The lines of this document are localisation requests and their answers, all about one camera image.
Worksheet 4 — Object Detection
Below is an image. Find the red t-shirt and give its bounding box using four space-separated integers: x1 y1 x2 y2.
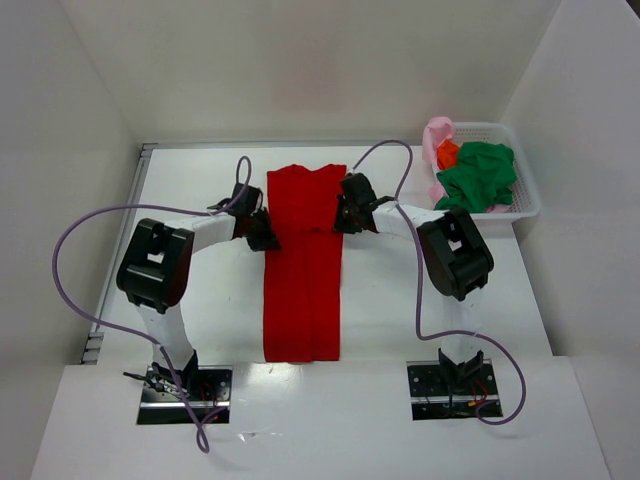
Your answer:
263 164 346 363

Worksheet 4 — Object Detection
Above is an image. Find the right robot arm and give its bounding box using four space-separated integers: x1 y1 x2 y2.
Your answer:
334 173 494 393

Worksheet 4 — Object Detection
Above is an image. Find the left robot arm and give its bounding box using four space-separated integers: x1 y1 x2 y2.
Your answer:
116 183 280 395

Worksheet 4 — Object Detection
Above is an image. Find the orange t-shirt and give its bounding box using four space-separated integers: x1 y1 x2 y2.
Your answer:
436 140 460 171

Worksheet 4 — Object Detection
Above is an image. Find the pink t-shirt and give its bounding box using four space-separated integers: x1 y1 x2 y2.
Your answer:
422 116 456 205

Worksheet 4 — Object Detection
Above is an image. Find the green t-shirt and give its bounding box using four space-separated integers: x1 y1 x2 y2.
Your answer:
434 142 517 213

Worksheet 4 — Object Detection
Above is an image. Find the white plastic basket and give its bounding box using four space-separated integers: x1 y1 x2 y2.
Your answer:
454 122 541 223

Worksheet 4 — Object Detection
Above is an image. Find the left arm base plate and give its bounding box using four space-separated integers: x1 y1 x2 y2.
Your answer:
136 366 233 426

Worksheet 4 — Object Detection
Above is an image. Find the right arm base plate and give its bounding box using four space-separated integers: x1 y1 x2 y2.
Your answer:
407 361 503 421

